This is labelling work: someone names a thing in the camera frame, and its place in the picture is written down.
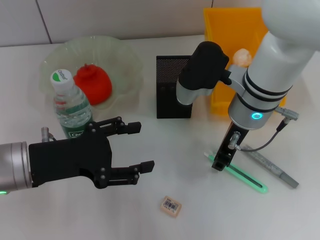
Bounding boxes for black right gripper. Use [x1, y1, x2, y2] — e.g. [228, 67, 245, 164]
[211, 121, 250, 172]

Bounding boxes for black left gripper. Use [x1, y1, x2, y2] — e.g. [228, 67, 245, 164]
[28, 116, 155, 190]

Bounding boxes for green utility knife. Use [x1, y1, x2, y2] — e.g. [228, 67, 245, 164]
[203, 149, 270, 195]

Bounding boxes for grey pen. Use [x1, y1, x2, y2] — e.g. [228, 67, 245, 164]
[241, 144, 300, 189]

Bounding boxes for beige eraser with barcode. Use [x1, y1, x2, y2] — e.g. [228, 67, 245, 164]
[158, 196, 183, 218]

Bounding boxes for red tomato-like fruit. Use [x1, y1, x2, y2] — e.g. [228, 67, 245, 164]
[73, 63, 113, 106]

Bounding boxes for clear green-label water bottle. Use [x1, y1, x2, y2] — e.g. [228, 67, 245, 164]
[50, 69, 95, 140]

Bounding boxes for white paper ball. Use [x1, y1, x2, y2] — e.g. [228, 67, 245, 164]
[232, 48, 253, 68]

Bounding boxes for black mesh pen holder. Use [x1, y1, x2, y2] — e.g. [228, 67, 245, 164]
[156, 54, 194, 119]

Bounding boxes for pale green glass fruit plate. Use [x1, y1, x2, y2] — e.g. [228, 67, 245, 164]
[39, 35, 145, 117]

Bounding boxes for yellow plastic bin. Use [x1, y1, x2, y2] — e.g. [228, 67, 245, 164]
[202, 6, 288, 116]

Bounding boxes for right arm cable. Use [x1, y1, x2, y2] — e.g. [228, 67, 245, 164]
[228, 106, 300, 152]

